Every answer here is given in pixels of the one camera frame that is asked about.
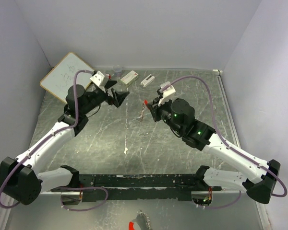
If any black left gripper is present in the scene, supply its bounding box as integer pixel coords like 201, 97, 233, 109
81, 79, 130, 115

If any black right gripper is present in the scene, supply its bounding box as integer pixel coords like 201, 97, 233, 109
146, 94, 183, 135

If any silver keyring with clips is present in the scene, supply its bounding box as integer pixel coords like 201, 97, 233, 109
138, 102, 146, 122

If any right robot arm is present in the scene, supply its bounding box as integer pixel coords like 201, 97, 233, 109
144, 98, 280, 204

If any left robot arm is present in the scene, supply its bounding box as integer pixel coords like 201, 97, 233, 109
0, 80, 129, 208

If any green white staple box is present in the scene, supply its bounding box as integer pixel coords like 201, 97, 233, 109
120, 70, 139, 87

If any white stapler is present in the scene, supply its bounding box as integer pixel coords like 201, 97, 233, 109
141, 74, 155, 88

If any paper clip jar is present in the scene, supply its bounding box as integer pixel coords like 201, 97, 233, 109
113, 65, 122, 78

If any yellow framed whiteboard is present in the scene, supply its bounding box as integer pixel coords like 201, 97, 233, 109
40, 52, 94, 103

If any red white tool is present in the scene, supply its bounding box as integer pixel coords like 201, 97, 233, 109
128, 210, 152, 230

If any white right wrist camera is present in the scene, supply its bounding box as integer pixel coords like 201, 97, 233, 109
158, 81, 176, 106

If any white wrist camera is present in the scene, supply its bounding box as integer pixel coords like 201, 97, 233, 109
90, 71, 108, 87
158, 81, 176, 106

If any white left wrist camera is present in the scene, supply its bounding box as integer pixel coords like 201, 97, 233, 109
90, 71, 108, 87

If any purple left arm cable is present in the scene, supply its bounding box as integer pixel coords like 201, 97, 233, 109
0, 69, 96, 209

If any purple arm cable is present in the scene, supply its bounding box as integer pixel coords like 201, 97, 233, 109
0, 69, 96, 209
169, 75, 288, 197

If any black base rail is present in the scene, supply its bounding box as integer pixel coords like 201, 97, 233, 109
50, 165, 223, 203

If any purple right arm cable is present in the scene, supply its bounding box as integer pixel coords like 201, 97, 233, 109
169, 75, 288, 197

